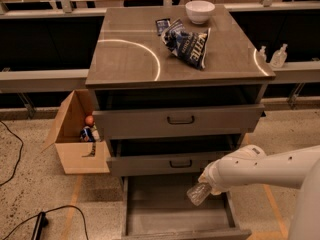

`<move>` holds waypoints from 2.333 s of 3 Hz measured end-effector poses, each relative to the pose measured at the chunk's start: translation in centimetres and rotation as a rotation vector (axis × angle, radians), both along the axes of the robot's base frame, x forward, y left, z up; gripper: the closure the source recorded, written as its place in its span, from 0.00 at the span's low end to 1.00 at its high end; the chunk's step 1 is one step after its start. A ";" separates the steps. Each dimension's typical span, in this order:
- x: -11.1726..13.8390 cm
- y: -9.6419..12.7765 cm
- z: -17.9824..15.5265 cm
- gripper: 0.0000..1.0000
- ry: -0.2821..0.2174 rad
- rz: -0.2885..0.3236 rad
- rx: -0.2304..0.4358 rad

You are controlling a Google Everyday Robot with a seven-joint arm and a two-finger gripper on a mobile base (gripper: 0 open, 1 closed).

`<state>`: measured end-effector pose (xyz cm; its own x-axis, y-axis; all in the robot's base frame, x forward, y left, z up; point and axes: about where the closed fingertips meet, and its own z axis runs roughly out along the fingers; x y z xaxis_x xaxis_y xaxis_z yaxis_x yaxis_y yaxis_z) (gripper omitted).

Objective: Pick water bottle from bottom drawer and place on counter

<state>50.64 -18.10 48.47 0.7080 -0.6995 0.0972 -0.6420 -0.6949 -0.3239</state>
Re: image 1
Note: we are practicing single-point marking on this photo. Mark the clear plastic water bottle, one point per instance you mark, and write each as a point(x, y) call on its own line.
point(198, 193)

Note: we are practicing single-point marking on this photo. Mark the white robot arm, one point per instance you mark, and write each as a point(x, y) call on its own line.
point(299, 169)

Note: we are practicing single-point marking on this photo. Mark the grey middle drawer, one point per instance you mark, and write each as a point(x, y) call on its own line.
point(162, 164)

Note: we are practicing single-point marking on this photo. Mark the grey drawer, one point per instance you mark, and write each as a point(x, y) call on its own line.
point(177, 122)
point(162, 164)
point(156, 207)

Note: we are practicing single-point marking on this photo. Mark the grey bottom drawer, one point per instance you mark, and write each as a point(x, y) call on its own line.
point(156, 207)

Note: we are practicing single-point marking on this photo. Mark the grey drawer cabinet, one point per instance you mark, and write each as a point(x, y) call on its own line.
point(170, 97)

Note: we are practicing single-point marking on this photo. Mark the grey top drawer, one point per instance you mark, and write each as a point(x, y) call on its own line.
point(177, 122)

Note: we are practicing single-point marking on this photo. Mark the large clear sanitizer bottle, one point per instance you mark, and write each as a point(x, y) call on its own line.
point(279, 57)

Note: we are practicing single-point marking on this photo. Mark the blue soda can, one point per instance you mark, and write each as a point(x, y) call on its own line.
point(86, 135)

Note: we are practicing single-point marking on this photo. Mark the cardboard box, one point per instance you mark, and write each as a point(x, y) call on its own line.
point(76, 157)

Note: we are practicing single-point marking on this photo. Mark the orange fruit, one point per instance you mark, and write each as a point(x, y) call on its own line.
point(89, 120)

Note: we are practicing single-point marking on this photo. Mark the blue kettle chips bag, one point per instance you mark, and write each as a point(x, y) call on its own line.
point(189, 47)

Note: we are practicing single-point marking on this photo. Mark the small dark blue packet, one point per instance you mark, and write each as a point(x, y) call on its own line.
point(162, 24)

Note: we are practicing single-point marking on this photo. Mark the white ceramic bowl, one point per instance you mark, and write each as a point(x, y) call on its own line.
point(199, 12)

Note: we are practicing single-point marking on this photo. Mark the grey metal railing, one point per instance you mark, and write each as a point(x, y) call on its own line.
point(43, 80)

